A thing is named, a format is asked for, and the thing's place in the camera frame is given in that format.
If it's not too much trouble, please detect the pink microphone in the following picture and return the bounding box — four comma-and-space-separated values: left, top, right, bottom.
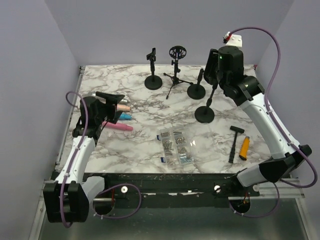
101, 122, 133, 132

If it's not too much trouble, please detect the black T-shaped tool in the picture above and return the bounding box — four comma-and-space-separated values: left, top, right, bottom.
228, 125, 245, 164

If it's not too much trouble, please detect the black clip round stand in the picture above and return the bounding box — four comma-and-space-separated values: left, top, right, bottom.
194, 84, 218, 124

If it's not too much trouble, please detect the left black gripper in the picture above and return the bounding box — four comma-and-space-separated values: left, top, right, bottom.
95, 92, 124, 125

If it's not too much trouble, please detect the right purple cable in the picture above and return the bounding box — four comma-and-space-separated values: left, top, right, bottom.
229, 26, 319, 188

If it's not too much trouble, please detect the blue microphone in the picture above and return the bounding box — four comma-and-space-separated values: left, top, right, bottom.
119, 113, 132, 120

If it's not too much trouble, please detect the clear plastic screw box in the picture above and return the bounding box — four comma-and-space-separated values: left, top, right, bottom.
156, 124, 215, 169

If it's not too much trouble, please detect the silver mesh microphone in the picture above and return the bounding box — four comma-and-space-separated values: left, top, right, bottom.
87, 91, 130, 105

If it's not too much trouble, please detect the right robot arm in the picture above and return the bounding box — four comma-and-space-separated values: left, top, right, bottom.
204, 46, 312, 196

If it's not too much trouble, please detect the black round-base mic stand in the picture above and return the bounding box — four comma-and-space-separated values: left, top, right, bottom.
144, 47, 163, 91

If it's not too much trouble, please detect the black tripod mic stand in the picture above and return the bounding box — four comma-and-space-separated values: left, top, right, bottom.
163, 45, 193, 99

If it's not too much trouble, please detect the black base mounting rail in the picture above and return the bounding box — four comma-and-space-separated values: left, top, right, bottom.
103, 173, 260, 209

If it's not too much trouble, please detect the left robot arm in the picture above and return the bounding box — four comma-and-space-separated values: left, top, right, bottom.
43, 91, 125, 228

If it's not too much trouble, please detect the beige microphone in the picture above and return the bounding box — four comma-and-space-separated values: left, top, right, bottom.
117, 104, 131, 112

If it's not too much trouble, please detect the black shock-mount round stand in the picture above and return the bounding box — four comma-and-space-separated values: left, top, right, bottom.
187, 68, 206, 100

